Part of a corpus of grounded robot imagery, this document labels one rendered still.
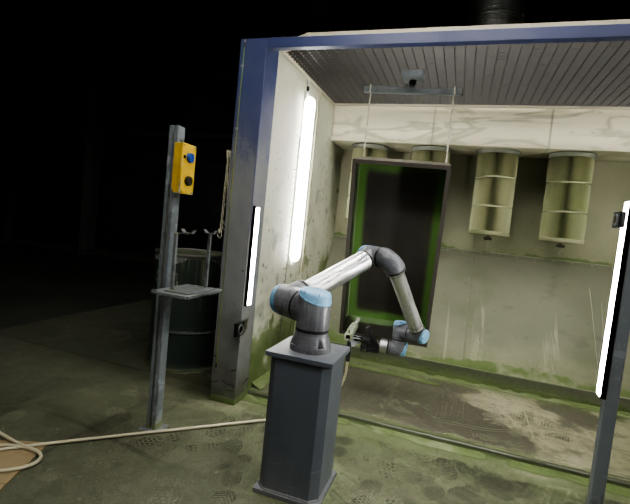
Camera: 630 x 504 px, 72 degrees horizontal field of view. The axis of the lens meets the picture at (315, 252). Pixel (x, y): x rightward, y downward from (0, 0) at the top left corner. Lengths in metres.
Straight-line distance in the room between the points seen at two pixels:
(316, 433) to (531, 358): 2.37
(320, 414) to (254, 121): 1.74
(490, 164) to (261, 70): 2.07
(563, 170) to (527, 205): 0.49
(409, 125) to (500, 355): 2.07
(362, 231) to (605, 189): 2.21
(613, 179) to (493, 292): 1.37
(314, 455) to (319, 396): 0.26
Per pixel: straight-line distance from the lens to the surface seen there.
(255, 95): 2.84
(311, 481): 2.10
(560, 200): 4.01
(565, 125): 4.04
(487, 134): 3.97
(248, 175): 2.76
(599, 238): 4.45
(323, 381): 1.91
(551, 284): 4.27
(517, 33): 2.65
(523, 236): 4.34
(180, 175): 2.36
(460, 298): 4.09
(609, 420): 2.30
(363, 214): 3.19
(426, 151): 4.01
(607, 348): 2.21
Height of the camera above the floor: 1.22
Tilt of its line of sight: 4 degrees down
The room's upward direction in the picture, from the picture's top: 6 degrees clockwise
